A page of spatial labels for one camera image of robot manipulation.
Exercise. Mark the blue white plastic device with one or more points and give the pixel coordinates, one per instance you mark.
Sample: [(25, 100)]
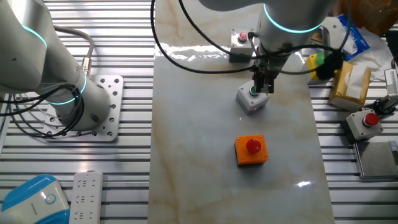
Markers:
[(31, 202)]

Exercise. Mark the grey box red mushroom button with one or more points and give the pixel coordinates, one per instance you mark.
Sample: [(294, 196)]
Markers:
[(357, 126)]

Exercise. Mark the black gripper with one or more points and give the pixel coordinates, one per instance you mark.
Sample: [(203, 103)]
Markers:
[(264, 68)]

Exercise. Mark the silver flat scale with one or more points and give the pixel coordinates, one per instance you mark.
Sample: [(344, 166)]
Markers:
[(376, 160)]

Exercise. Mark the brown bag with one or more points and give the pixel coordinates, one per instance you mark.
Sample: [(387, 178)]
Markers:
[(370, 14)]

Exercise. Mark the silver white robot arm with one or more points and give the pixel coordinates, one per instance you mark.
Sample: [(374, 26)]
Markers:
[(289, 15)]

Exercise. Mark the gold tissue pack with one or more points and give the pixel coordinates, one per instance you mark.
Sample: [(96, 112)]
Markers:
[(349, 90)]

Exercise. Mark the white power strip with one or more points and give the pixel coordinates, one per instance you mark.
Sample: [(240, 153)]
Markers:
[(85, 199)]

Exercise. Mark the orange box red mushroom button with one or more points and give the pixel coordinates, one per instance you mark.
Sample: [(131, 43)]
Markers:
[(245, 155)]

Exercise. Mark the blue tissue pack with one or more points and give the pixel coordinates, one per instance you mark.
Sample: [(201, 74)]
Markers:
[(357, 40)]

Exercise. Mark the yellow box green mushroom button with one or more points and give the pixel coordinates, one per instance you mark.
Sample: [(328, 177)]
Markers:
[(311, 67)]

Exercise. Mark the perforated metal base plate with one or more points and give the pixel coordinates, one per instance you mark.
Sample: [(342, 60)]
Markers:
[(113, 102)]

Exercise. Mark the crumpled white paper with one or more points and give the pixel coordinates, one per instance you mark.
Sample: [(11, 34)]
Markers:
[(379, 56)]

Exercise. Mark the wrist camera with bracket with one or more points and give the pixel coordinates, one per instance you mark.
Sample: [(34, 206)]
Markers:
[(329, 65)]

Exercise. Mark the white box green button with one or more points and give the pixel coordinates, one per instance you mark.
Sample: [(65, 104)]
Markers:
[(248, 106)]

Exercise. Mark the ridged grey device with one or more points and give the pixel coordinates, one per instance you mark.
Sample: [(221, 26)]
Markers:
[(392, 81)]

